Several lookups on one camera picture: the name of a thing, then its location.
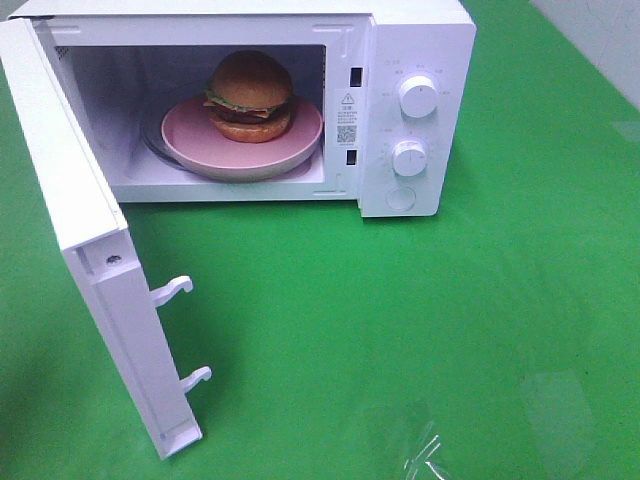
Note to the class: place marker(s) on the pink round plate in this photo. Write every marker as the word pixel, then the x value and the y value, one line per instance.
pixel 192 113

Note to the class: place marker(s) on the round door release button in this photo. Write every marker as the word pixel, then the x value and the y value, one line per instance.
pixel 401 199

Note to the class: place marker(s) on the upper white power knob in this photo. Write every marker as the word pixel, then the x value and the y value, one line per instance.
pixel 418 96

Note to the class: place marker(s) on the glass microwave turntable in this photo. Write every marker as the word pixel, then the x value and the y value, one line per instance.
pixel 152 147

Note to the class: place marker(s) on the burger with lettuce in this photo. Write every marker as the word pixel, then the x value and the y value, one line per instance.
pixel 249 96

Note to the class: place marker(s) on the white microwave door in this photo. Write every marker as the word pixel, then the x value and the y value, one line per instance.
pixel 93 235

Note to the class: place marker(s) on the white microwave oven body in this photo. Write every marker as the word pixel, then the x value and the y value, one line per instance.
pixel 132 61

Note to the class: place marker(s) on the white timer knob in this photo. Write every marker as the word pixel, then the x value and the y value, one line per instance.
pixel 409 158

